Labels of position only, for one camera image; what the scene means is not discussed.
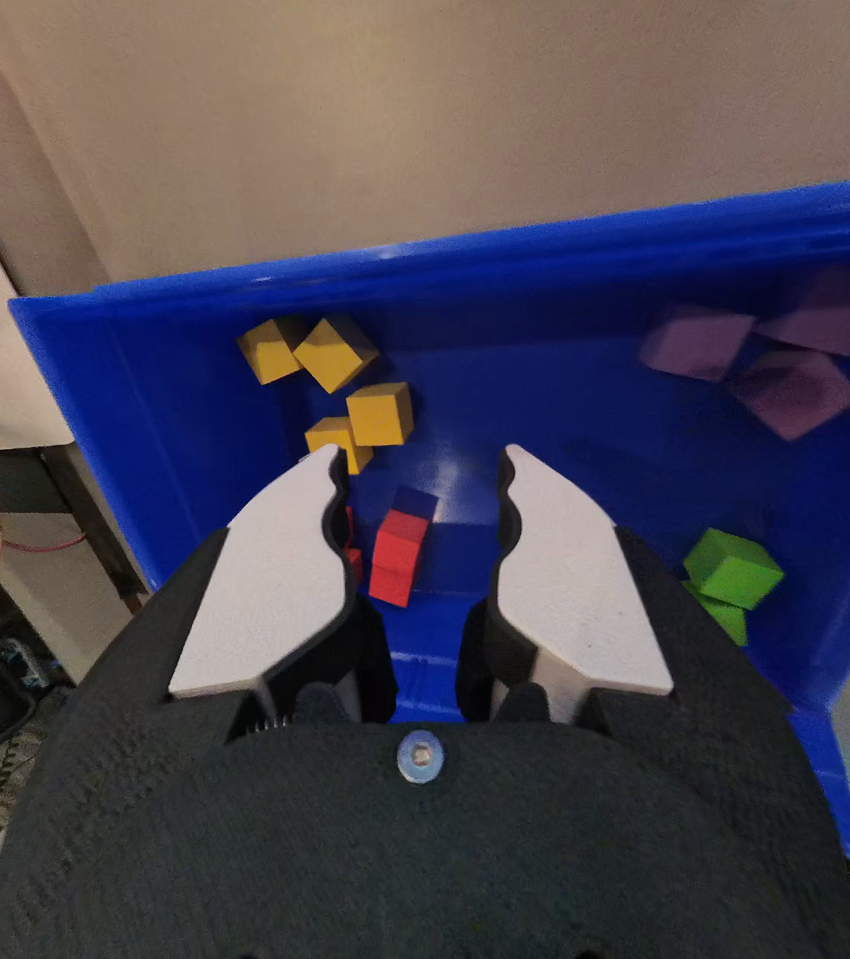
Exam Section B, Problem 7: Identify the green cube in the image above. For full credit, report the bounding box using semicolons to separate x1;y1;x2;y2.
683;580;750;647
682;528;786;609

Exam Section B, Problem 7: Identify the red cable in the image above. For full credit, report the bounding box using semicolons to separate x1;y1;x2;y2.
0;528;89;557

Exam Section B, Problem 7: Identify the purple cube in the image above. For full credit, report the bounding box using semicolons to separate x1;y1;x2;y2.
755;270;850;358
728;348;850;442
638;303;757;383

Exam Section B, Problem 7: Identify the blue plastic bin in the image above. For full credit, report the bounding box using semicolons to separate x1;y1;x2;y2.
9;174;850;863

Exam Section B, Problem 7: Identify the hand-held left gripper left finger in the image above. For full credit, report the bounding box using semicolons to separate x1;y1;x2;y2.
169;444;357;698

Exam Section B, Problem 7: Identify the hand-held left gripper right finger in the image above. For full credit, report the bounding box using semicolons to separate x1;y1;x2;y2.
486;444;675;694

